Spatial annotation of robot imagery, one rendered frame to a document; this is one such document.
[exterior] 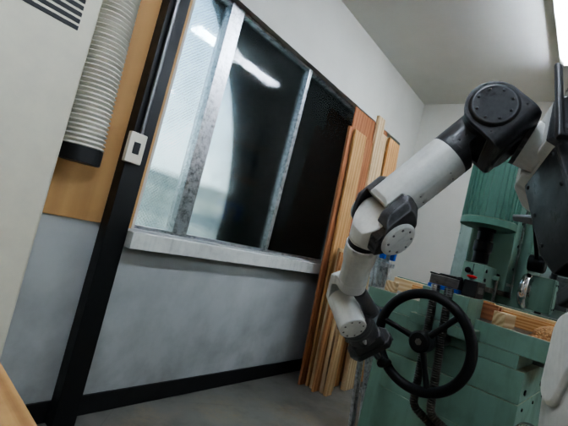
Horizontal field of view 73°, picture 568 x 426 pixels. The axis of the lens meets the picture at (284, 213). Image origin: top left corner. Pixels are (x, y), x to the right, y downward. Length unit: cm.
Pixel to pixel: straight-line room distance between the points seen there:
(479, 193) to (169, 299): 153
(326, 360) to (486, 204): 181
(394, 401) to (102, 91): 148
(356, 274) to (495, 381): 61
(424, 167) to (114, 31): 126
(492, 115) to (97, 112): 130
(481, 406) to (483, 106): 87
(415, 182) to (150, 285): 154
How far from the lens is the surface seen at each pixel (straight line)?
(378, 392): 147
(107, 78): 164
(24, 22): 145
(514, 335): 130
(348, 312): 93
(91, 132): 159
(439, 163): 79
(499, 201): 145
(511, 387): 132
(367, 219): 80
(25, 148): 141
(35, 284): 182
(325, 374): 292
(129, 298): 201
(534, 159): 84
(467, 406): 136
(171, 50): 192
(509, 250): 157
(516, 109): 80
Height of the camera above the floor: 100
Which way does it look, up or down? 3 degrees up
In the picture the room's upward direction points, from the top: 14 degrees clockwise
